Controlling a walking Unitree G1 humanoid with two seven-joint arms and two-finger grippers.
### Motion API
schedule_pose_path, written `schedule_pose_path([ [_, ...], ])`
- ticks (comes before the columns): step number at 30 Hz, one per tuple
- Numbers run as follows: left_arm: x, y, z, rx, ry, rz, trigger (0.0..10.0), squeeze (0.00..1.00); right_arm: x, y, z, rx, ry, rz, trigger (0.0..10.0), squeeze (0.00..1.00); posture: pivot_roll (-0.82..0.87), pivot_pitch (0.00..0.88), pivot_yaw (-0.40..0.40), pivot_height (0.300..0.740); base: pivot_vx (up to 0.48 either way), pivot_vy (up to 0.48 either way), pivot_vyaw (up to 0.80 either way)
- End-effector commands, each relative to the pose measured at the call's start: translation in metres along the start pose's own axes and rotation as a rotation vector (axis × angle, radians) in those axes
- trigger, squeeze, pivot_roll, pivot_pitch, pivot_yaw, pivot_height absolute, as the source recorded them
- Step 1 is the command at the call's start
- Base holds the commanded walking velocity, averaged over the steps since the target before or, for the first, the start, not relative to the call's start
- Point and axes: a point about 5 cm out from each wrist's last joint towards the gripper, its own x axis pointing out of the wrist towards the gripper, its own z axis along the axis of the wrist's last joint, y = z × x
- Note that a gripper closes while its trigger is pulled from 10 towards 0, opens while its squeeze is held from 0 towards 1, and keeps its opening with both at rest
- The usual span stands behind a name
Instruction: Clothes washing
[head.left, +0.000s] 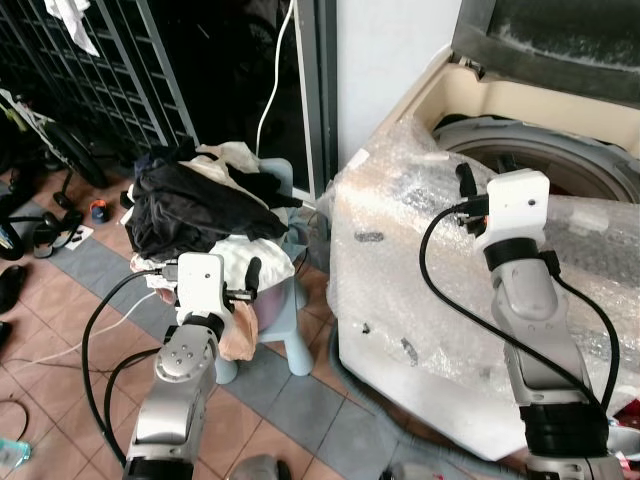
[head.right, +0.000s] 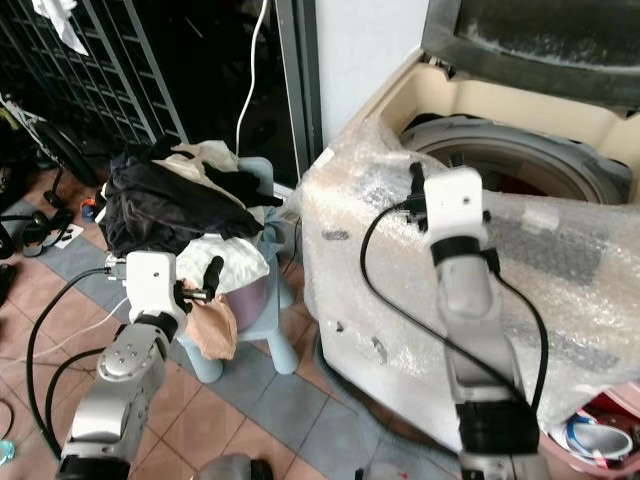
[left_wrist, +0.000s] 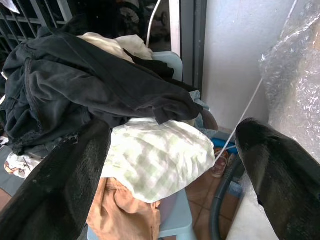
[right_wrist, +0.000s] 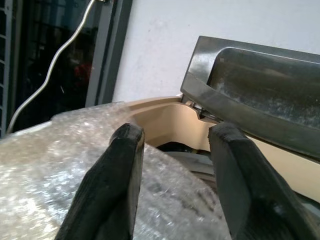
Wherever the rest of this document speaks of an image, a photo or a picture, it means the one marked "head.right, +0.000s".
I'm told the pink plastic basin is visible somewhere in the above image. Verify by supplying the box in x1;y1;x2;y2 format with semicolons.
540;392;640;477

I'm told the short black left arm cable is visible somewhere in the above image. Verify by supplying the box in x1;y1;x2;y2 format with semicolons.
45;344;113;457

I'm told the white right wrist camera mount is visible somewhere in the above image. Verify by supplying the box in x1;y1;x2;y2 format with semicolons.
419;166;487;247

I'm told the peach cloth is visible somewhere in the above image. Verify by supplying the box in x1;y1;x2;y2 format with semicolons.
184;299;242;363

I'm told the dark washing machine lid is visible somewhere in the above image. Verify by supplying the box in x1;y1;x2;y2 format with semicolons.
420;0;640;83

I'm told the grey door frame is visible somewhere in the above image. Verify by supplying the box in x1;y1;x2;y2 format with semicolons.
274;0;323;188

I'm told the white hanging cable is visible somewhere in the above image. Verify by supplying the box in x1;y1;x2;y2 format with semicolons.
234;0;272;152

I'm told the dark metal window grille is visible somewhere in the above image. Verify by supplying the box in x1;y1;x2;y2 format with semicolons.
0;0;187;153

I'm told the white garment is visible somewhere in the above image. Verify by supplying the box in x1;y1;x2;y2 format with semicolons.
105;231;277;293

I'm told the white hanging cloth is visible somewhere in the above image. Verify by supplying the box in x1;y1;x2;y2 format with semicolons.
29;0;92;57

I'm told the white floor cord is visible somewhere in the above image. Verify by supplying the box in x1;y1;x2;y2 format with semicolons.
0;295;126;363

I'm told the grey left robot leg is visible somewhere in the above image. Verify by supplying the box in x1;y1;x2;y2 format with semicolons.
194;454;273;480

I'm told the beige garment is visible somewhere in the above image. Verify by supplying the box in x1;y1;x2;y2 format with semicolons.
168;139;243;182

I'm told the clear bubble wrap sheet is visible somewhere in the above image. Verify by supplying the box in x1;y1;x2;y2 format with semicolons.
300;115;640;457

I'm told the beige top-load washing machine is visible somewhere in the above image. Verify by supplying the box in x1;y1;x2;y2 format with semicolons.
300;0;640;457

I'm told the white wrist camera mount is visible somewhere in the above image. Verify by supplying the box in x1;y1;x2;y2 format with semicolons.
124;251;187;327
419;166;487;247

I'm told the black sandal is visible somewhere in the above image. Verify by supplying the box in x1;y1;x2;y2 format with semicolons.
20;208;67;256

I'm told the light blue plastic stool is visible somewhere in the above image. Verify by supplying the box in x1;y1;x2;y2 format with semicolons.
184;154;302;388

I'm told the short black right arm cable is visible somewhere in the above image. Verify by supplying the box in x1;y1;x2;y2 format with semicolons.
484;264;553;409

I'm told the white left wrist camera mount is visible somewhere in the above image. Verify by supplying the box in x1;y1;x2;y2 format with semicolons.
124;251;187;327

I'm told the short black arm cable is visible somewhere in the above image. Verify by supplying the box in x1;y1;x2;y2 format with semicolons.
484;264;553;409
45;344;113;457

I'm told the black garment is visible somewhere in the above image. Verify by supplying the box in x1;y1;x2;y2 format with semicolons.
104;146;287;258

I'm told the pink laundry basket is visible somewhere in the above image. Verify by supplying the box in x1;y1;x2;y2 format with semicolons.
228;274;274;328

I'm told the long black left arm cable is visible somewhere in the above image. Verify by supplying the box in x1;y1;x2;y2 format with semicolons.
25;261;130;463

